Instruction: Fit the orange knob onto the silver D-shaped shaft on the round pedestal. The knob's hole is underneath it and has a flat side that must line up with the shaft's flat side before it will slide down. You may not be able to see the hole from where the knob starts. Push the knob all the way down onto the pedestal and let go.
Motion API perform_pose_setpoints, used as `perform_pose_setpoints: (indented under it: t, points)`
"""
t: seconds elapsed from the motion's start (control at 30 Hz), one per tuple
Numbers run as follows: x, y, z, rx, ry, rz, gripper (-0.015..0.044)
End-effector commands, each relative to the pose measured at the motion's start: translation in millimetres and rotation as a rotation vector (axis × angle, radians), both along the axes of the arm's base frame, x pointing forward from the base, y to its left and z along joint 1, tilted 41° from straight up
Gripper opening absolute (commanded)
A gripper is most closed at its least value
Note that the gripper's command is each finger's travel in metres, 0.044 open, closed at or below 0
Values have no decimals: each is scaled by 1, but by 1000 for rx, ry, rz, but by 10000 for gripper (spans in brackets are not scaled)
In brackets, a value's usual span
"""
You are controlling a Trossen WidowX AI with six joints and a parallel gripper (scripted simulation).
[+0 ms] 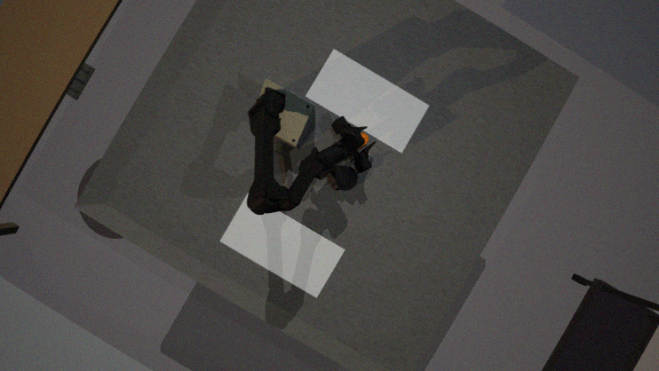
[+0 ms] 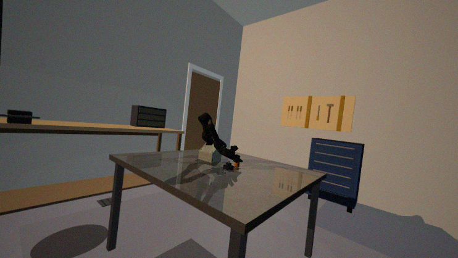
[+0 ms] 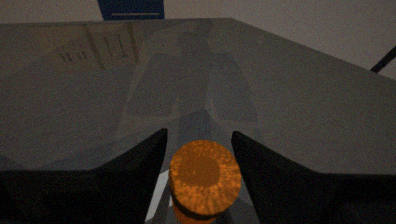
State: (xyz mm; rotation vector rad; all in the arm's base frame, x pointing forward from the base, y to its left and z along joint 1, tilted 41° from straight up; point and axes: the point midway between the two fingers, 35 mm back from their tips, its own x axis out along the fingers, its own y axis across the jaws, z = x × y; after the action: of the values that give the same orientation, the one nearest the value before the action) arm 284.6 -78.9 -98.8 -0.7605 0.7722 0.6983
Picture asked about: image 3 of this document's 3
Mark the orange knob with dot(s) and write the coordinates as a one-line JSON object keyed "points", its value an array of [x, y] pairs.
{"points": [[204, 179]]}

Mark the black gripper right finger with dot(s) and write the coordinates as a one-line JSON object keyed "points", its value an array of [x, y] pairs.
{"points": [[285, 192]]}

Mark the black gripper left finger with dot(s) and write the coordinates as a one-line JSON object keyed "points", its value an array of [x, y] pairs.
{"points": [[117, 192]]}

